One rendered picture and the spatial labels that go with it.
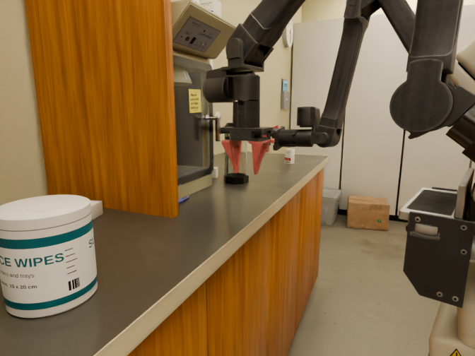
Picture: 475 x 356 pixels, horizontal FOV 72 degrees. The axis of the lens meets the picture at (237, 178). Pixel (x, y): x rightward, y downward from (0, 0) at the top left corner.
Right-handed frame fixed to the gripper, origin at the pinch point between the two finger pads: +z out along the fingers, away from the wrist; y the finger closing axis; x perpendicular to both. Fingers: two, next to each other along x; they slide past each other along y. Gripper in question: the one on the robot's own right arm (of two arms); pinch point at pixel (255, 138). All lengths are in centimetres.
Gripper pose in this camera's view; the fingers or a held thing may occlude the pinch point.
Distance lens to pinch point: 114.1
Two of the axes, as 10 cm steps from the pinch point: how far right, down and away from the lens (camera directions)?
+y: -3.9, 2.8, -8.7
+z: -9.2, -0.5, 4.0
